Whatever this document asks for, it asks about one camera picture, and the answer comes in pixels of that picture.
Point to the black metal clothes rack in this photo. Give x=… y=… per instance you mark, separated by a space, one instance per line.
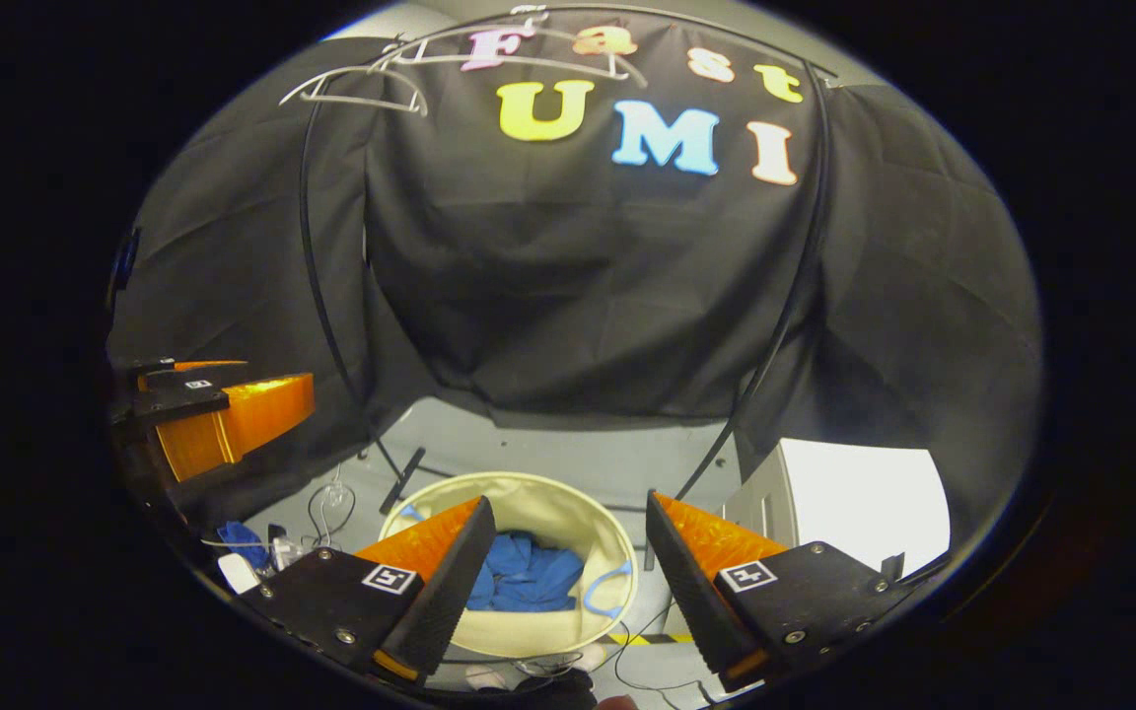
x=403 y=481

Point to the small white box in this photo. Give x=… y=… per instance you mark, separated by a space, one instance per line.
x=238 y=574

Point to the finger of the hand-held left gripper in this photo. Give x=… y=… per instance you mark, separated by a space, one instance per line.
x=252 y=419
x=195 y=366

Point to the white plastic clothes hanger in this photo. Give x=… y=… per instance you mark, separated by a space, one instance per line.
x=361 y=102
x=548 y=62

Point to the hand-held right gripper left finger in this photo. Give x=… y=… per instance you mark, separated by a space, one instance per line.
x=445 y=602

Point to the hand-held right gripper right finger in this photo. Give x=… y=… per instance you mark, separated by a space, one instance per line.
x=691 y=592

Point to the small blue cloth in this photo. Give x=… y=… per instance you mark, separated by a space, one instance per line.
x=243 y=540

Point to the yellow black floor tape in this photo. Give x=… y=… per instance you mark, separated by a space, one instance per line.
x=647 y=638

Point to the white cabinet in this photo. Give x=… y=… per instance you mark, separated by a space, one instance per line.
x=864 y=503

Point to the beige laundry hamper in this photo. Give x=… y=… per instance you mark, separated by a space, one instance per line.
x=548 y=508

